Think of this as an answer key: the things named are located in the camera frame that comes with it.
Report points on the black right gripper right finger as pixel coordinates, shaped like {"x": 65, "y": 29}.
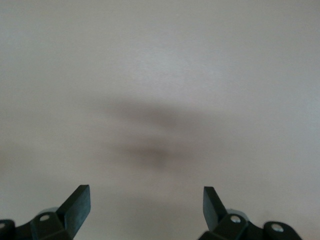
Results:
{"x": 212, "y": 212}

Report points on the white drawer cabinet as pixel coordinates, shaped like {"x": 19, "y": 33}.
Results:
{"x": 160, "y": 62}

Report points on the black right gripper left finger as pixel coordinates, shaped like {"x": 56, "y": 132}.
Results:
{"x": 75, "y": 210}

